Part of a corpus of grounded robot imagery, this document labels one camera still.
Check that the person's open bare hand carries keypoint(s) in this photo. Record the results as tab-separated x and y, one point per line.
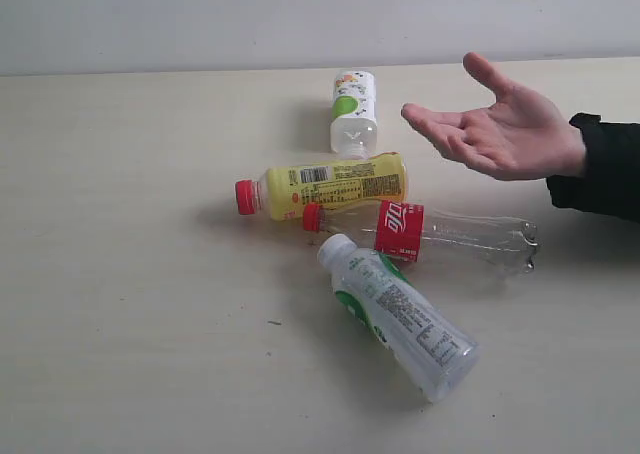
521	136

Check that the black sleeved forearm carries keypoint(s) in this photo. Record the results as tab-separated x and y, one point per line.
610	183

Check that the clear cola bottle red label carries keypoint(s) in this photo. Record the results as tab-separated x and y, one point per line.
410	233

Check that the white bottle green apple label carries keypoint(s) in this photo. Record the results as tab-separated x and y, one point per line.
353	130

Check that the white milk bottle green label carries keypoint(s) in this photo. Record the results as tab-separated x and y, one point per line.
434	353

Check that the yellow juice bottle red cap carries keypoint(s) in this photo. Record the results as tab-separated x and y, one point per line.
282	193

